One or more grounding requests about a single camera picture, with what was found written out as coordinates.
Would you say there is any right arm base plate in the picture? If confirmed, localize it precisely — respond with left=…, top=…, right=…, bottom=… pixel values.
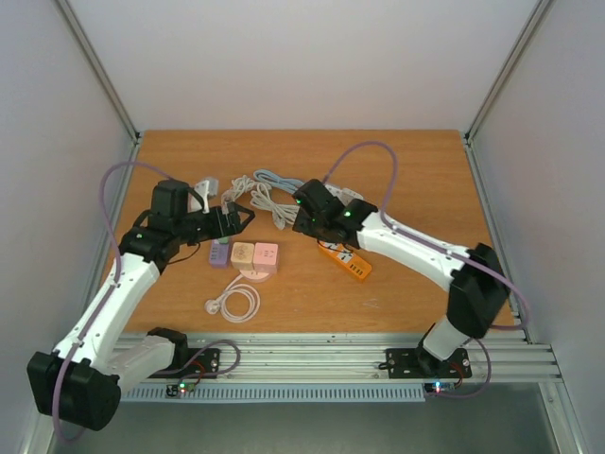
left=378, top=348, right=473, bottom=379

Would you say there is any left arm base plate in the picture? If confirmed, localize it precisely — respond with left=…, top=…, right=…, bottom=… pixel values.
left=166, top=348, right=220, bottom=379

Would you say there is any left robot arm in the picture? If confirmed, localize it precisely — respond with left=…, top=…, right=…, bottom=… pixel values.
left=26, top=180, right=255, bottom=431

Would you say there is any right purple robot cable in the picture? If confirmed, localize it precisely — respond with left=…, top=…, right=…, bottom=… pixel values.
left=323, top=140, right=531, bottom=401

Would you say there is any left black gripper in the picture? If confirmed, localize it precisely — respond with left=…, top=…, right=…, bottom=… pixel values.
left=176, top=203, right=256, bottom=245

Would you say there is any purple power strip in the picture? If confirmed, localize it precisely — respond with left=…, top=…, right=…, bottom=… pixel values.
left=208, top=239, right=231, bottom=269

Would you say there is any orange power strip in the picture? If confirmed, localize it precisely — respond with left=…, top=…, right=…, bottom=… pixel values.
left=318, top=241, right=372, bottom=282

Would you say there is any white plug adapter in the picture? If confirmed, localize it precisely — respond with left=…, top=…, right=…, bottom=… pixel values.
left=331, top=186, right=364, bottom=204

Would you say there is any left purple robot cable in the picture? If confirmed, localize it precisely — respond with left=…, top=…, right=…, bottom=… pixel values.
left=52, top=160, right=162, bottom=444

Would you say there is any white purple strip cable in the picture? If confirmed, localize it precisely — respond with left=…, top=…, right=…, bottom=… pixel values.
left=219, top=174, right=256, bottom=214

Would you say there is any beige cube socket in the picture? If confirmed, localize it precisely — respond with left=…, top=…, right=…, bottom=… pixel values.
left=230, top=241, right=255, bottom=271

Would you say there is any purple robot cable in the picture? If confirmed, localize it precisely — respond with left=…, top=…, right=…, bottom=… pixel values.
left=52, top=160, right=162, bottom=444
left=323, top=140, right=531, bottom=401

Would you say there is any pink cube socket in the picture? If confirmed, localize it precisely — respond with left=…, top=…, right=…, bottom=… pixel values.
left=252, top=242, right=279, bottom=274

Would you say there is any white power cable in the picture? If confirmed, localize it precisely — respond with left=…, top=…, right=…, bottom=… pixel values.
left=249, top=183, right=299, bottom=232

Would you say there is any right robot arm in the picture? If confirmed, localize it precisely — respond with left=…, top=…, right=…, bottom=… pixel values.
left=293, top=179, right=510, bottom=377

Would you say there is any pink round socket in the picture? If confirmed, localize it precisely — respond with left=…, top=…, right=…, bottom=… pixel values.
left=239, top=270, right=273, bottom=283

